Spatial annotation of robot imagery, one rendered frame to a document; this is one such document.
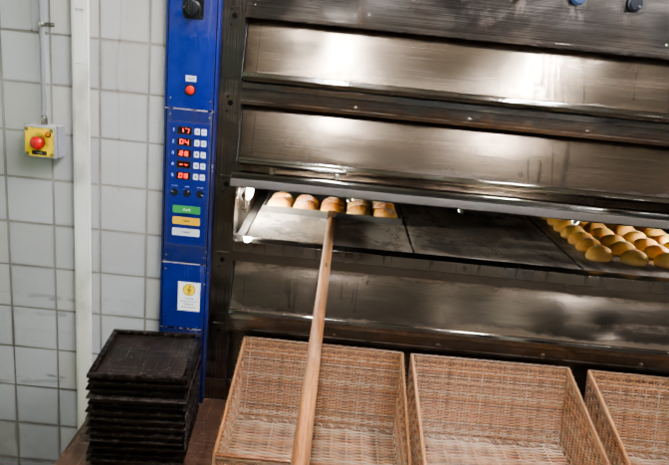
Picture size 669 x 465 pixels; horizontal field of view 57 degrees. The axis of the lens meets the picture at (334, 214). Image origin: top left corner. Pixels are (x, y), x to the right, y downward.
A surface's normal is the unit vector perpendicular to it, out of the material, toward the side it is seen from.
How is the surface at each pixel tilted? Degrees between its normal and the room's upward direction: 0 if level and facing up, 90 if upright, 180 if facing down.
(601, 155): 70
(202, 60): 90
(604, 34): 90
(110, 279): 90
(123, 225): 90
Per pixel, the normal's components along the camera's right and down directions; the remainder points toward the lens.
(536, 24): -0.02, 0.26
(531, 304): 0.01, -0.08
